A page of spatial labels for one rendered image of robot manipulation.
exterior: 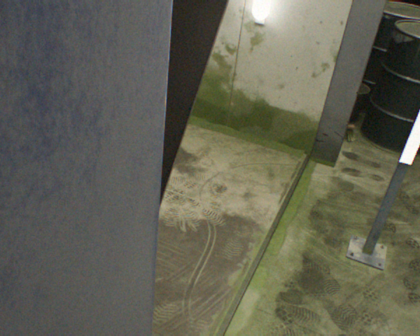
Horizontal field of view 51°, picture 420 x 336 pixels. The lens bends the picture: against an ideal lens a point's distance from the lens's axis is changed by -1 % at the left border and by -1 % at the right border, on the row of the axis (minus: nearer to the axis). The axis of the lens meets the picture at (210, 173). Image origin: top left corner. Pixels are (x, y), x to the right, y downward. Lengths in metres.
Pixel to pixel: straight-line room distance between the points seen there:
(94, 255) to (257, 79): 3.00
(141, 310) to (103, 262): 0.07
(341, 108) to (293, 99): 0.32
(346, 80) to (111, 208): 2.88
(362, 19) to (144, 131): 2.77
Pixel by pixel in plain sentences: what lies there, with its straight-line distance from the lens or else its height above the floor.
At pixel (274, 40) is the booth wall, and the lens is 3.04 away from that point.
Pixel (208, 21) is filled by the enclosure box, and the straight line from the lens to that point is 1.41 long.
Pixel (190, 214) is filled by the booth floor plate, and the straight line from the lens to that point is 2.49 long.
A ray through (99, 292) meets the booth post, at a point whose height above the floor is 1.48.
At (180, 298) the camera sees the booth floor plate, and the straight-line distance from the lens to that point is 2.06.
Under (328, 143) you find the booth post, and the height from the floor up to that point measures 0.17.
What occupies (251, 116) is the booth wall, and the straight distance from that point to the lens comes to 3.25.
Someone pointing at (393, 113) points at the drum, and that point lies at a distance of 3.58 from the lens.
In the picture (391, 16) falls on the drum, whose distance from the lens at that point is 3.99.
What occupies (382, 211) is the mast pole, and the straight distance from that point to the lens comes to 2.42.
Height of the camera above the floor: 1.61
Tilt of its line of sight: 34 degrees down
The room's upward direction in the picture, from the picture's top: 8 degrees clockwise
